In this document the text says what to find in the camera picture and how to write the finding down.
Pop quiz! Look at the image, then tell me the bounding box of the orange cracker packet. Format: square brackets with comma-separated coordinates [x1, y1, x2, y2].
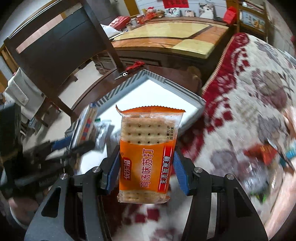
[117, 106, 185, 204]

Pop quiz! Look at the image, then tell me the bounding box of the red orange snack packet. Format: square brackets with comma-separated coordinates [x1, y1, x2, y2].
[243, 144, 278, 166]

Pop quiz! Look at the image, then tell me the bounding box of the person's left hand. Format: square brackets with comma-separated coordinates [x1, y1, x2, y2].
[8, 197, 39, 228]

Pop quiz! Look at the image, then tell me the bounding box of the red floral blanket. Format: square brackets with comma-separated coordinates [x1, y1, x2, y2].
[113, 33, 295, 240]

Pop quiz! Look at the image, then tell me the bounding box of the white striped storage box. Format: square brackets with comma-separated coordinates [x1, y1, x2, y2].
[74, 70, 206, 175]

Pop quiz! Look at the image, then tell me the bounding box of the pink quilted cloth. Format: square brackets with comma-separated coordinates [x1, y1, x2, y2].
[261, 111, 296, 235]

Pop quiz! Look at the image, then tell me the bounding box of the blue candy packet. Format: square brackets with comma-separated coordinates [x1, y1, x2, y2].
[285, 142, 296, 160]

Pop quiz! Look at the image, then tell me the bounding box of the dark wooden chair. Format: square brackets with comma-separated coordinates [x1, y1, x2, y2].
[4, 1, 125, 118]

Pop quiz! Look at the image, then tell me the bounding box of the red snack bag on table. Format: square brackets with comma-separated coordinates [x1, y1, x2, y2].
[109, 16, 131, 31]

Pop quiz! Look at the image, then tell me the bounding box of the wooden coffee table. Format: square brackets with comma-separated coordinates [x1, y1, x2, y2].
[111, 17, 233, 79]

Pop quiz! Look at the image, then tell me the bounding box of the red plush toy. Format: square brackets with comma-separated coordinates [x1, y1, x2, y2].
[137, 6, 165, 25]

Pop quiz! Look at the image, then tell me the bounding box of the framed couple photo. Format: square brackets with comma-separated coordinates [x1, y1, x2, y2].
[165, 8, 180, 18]

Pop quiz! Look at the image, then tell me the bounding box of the red paper banner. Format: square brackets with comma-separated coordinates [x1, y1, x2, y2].
[163, 0, 189, 9]

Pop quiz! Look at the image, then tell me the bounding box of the red gift bag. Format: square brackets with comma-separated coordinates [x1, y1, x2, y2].
[223, 6, 237, 25]

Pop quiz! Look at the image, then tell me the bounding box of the wooden side shelf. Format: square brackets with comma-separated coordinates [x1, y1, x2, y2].
[236, 1, 268, 42]

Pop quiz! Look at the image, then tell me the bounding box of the red tassel keychain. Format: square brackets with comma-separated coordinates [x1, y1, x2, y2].
[114, 61, 145, 80]

